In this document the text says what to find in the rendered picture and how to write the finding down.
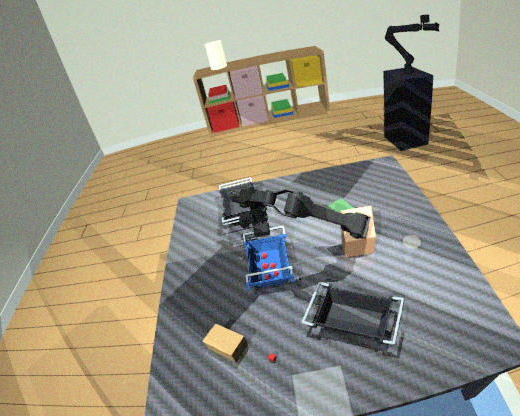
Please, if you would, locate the blue plastic tray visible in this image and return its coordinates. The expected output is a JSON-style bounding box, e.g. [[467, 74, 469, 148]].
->
[[244, 232, 295, 291]]

